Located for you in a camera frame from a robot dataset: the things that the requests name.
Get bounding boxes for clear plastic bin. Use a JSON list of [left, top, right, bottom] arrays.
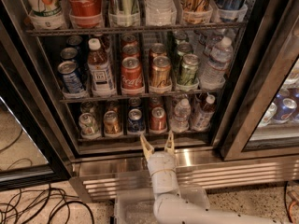
[[114, 185, 210, 224]]

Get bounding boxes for black floor cables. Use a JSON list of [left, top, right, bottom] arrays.
[[0, 184, 95, 224]]

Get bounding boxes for blue can middle shelf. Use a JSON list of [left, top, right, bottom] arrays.
[[58, 61, 85, 93]]

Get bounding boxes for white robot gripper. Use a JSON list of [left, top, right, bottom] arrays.
[[140, 131, 179, 196]]

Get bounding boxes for steel fridge bottom grille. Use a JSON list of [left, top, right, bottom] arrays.
[[70, 149, 299, 203]]

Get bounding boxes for red coke can shelf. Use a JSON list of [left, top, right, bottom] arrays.
[[121, 57, 143, 90], [150, 107, 166, 131]]

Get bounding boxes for large coca-cola can top shelf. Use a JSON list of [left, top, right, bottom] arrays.
[[64, 0, 103, 19]]

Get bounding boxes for orange soda can bottom shelf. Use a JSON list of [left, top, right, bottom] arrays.
[[104, 111, 122, 134]]

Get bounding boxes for blue can right fridge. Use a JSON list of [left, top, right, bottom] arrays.
[[273, 98, 297, 123]]

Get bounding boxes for red coke can middle shelf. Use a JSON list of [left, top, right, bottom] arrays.
[[121, 57, 143, 90]]

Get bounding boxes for brown tea bottle white cap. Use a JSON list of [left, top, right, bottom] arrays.
[[87, 38, 115, 91]]

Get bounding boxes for red coke can bottom shelf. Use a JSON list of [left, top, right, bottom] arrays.
[[150, 107, 166, 131]]

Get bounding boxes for red coke can behind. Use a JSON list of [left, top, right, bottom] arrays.
[[149, 96, 164, 109]]

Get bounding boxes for open fridge door left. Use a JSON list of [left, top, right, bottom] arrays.
[[0, 2, 70, 191]]

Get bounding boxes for clear water bottle bottom shelf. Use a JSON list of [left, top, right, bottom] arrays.
[[171, 98, 191, 133]]

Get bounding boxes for white green can bottom shelf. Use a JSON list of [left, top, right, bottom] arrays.
[[78, 113, 100, 136]]

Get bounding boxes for gold can middle shelf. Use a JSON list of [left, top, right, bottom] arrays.
[[150, 56, 171, 88]]

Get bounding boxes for blue pepsi can bottom shelf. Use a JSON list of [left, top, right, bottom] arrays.
[[128, 109, 145, 133]]

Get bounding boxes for tea bottle bottom shelf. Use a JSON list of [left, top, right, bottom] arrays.
[[191, 92, 216, 132]]

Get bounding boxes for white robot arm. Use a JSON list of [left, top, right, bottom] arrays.
[[140, 132, 291, 224]]

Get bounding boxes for water bottle middle shelf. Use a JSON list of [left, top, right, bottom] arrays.
[[200, 36, 233, 89]]

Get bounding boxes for green can middle shelf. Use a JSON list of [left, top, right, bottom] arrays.
[[177, 54, 199, 86]]

